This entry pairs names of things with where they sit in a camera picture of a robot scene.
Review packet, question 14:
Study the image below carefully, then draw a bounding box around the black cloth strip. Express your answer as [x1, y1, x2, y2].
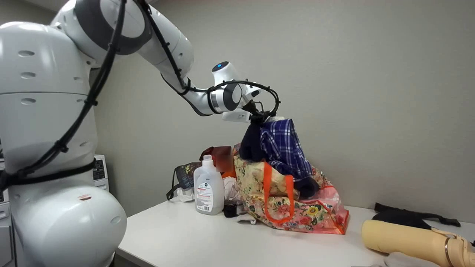
[371, 202, 463, 230]

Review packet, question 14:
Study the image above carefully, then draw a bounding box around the white detergent jug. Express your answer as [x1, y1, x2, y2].
[191, 154, 227, 215]

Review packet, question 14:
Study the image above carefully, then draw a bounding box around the beige rolled cylinder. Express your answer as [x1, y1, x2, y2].
[361, 218, 475, 267]

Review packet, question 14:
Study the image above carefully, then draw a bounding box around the black tote bag colourful text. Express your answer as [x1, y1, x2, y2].
[165, 162, 202, 202]

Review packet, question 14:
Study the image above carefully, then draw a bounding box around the gold bracelet ring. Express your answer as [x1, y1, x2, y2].
[442, 236, 454, 267]

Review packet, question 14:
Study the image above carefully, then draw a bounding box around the floral bag with orange handles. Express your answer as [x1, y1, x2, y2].
[231, 154, 350, 234]

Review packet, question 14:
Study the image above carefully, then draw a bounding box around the blue plaid shirt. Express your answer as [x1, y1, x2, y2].
[258, 117, 315, 182]

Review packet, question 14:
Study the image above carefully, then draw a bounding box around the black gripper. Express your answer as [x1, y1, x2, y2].
[242, 99, 273, 125]

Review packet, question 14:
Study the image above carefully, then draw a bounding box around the small black object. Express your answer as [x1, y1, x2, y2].
[221, 199, 239, 220]

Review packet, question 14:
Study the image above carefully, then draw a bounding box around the white crumpled cloth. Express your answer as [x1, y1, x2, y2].
[221, 177, 243, 203]

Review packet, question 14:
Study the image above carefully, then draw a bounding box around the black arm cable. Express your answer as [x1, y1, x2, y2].
[0, 0, 282, 187]

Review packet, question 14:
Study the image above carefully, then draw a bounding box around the dark navy garment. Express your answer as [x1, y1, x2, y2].
[294, 175, 322, 200]

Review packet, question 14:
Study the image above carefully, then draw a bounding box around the red paper bag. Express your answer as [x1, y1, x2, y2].
[199, 145, 242, 180]

